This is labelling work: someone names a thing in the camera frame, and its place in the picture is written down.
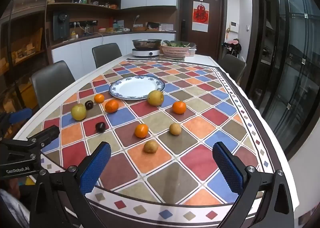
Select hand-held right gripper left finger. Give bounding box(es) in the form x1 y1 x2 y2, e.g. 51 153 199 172
29 141 112 228

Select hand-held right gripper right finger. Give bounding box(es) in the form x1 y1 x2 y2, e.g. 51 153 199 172
212 142 294 228

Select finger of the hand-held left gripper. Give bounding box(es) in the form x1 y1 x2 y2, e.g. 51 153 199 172
26 125 60 148
0 108 33 126

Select green apple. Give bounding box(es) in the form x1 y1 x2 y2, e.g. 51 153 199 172
71 104 87 121

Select small brown kiwi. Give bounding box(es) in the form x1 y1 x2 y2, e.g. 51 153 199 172
169 123 182 136
143 140 159 154

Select blue rimmed white plate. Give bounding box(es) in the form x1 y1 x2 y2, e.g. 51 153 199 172
109 75 166 100

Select grey dining chair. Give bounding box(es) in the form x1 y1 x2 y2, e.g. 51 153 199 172
221 54 247 83
31 60 75 108
92 43 123 68

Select colourful checkered tablecloth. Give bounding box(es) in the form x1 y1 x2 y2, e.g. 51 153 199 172
40 58 300 228

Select wooden display shelf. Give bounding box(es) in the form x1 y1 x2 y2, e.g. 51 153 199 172
0 0 52 118

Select yellow pear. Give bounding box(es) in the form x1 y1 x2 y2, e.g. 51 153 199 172
147 90 165 106

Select white base cabinets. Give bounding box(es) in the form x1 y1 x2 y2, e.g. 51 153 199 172
51 32 176 65

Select pink and black bag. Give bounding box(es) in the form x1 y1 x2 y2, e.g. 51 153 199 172
223 39 242 56

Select white induction cooker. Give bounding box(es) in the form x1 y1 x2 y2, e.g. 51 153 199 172
132 48 160 57

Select pink plastic basket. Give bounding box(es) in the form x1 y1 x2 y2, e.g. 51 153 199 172
160 43 192 58

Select black framed glass door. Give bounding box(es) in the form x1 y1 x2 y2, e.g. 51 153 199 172
251 0 320 161

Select steel pan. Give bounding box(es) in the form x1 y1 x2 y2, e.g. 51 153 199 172
132 39 162 50

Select green leafy vegetables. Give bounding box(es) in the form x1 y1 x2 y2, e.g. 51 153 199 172
163 40 190 48

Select brown door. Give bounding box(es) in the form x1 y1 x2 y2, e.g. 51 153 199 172
178 0 227 61

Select black wall appliance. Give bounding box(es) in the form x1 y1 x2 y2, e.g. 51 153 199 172
52 11 70 41

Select red wall calendar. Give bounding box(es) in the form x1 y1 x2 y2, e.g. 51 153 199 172
192 0 210 32

